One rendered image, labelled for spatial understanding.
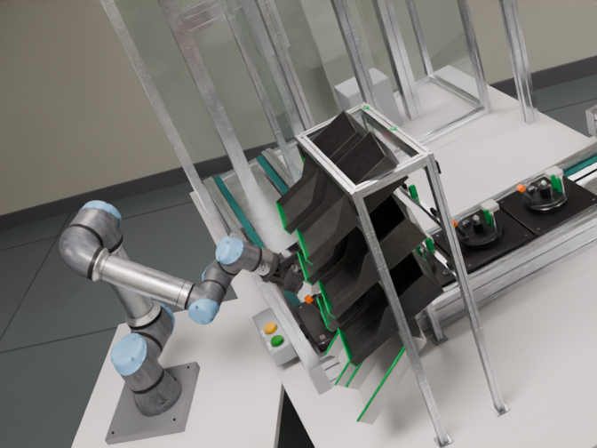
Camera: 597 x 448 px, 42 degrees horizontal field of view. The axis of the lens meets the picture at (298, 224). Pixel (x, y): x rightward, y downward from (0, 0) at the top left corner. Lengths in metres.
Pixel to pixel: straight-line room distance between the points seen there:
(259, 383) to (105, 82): 3.39
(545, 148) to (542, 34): 2.18
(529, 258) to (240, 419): 0.99
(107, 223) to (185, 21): 1.02
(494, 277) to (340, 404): 0.59
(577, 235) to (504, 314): 0.34
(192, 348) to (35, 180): 3.56
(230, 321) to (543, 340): 1.06
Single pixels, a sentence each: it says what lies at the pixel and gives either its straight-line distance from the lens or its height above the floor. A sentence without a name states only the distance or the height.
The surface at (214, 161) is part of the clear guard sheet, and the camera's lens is 3.49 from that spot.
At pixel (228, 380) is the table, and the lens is 2.50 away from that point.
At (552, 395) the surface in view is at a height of 0.86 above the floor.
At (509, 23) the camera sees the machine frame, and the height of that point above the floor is 1.30.
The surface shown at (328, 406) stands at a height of 0.86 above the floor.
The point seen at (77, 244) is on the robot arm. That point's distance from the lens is 2.17.
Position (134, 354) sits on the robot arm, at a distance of 2.36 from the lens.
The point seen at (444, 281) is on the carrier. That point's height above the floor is 0.97.
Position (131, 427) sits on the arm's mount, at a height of 0.89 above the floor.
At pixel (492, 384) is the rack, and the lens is 2.03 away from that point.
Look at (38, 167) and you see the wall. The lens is 5.97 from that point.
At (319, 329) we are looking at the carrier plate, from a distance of 2.34.
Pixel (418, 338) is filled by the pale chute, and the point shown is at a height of 1.20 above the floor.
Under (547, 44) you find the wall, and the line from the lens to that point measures 5.17.
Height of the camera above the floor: 2.47
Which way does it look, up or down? 32 degrees down
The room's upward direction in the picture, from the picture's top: 23 degrees counter-clockwise
